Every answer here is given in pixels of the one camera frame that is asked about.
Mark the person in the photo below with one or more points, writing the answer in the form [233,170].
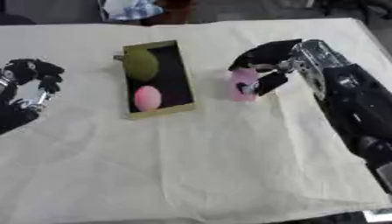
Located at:
[133,9]

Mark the green toy pear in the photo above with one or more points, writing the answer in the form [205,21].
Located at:
[140,64]

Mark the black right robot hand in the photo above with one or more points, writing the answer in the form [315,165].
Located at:
[268,54]

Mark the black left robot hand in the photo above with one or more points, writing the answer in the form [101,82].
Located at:
[23,70]

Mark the tan cardboard box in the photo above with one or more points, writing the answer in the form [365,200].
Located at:
[158,80]

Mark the pink toy peach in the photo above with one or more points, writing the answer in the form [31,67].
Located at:
[148,98]

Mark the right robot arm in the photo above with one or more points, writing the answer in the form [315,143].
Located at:
[347,96]

